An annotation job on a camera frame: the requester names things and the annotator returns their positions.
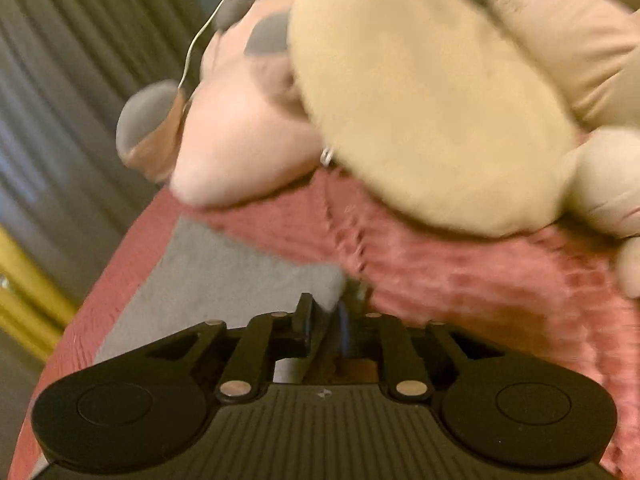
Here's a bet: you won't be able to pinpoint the red ribbed bedspread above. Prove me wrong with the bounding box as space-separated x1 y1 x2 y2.
15 165 640 480

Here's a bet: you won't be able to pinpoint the white cable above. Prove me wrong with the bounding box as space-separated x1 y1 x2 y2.
179 0 243 92

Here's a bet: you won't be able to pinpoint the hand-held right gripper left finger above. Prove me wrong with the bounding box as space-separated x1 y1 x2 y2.
145 292 321 406

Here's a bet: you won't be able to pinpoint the grey curtain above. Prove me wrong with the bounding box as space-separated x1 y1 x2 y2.
0 0 213 311

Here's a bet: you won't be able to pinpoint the beige plush toy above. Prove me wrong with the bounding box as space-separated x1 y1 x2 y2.
287 0 640 301

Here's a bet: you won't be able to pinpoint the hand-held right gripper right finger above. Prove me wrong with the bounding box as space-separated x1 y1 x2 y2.
337 300 501 403

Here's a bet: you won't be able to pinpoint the pink plush toy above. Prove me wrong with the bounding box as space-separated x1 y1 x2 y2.
116 0 341 208

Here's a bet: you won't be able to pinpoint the yellow curtain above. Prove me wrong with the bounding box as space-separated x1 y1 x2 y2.
0 225 77 361

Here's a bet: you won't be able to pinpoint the grey pants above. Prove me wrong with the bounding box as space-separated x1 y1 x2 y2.
95 217 351 386

